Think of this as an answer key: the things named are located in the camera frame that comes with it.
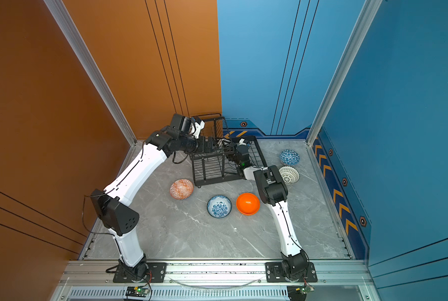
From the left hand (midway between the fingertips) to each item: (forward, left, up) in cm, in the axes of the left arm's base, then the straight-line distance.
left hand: (212, 144), depth 79 cm
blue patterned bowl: (-15, -3, -28) cm, 32 cm away
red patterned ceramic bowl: (-6, +17, -28) cm, 33 cm away
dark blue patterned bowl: (+15, -43, -26) cm, 53 cm away
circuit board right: (-49, -35, -30) cm, 67 cm away
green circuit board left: (-49, +27, -30) cm, 64 cm away
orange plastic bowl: (-15, -17, -25) cm, 33 cm away
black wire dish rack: (+15, -6, -30) cm, 34 cm away
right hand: (+19, -2, -18) cm, 26 cm away
